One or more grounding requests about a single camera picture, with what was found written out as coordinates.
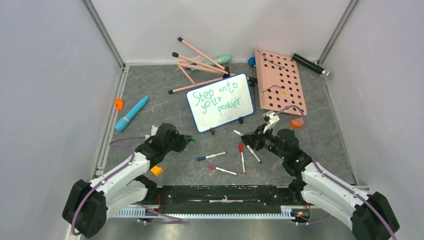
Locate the blue framed whiteboard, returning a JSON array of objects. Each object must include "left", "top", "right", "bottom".
[{"left": 185, "top": 72, "right": 255, "bottom": 133}]

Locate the green whiteboard marker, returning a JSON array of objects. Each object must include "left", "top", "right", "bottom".
[{"left": 232, "top": 130, "right": 244, "bottom": 136}]

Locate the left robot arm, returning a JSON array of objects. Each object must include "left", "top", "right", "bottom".
[{"left": 62, "top": 123, "right": 194, "bottom": 238}]

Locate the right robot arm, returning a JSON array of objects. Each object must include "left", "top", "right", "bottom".
[{"left": 241, "top": 125, "right": 400, "bottom": 240}]

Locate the red whiteboard marker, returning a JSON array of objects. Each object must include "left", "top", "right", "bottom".
[{"left": 238, "top": 143, "right": 247, "bottom": 175}]

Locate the black whiteboard marker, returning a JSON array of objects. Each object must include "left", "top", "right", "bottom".
[{"left": 246, "top": 145, "right": 262, "bottom": 164}]

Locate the blue whiteboard marker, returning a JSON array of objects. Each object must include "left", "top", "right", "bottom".
[{"left": 196, "top": 151, "right": 228, "bottom": 162}]

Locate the pink whiteboard marker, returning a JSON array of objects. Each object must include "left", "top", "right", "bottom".
[{"left": 207, "top": 164, "right": 239, "bottom": 176}]

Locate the yellow plastic wedge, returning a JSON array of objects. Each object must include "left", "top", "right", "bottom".
[{"left": 150, "top": 165, "right": 164, "bottom": 177}]

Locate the orange tape roll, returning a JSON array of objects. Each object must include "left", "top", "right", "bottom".
[{"left": 290, "top": 117, "right": 305, "bottom": 129}]

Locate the blue cylindrical tool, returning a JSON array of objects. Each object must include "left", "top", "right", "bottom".
[{"left": 114, "top": 95, "right": 150, "bottom": 132}]

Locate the pink perforated board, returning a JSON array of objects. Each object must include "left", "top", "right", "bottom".
[{"left": 254, "top": 46, "right": 308, "bottom": 116}]

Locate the orange clip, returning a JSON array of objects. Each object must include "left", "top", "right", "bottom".
[{"left": 114, "top": 98, "right": 124, "bottom": 111}]

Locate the pink folding tripod stand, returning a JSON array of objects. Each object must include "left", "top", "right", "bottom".
[{"left": 167, "top": 36, "right": 236, "bottom": 95}]

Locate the blue toy car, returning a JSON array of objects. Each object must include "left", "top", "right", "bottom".
[{"left": 247, "top": 57, "right": 256, "bottom": 68}]

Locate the mint green bottle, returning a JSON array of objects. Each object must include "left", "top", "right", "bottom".
[{"left": 203, "top": 54, "right": 232, "bottom": 66}]

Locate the black flashlight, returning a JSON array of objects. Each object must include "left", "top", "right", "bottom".
[{"left": 292, "top": 53, "right": 333, "bottom": 80}]

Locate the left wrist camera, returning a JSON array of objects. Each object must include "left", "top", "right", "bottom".
[{"left": 150, "top": 125, "right": 159, "bottom": 136}]

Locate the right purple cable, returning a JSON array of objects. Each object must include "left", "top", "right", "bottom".
[{"left": 273, "top": 105, "right": 398, "bottom": 240}]

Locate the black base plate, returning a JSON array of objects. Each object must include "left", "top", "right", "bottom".
[{"left": 141, "top": 185, "right": 305, "bottom": 214}]

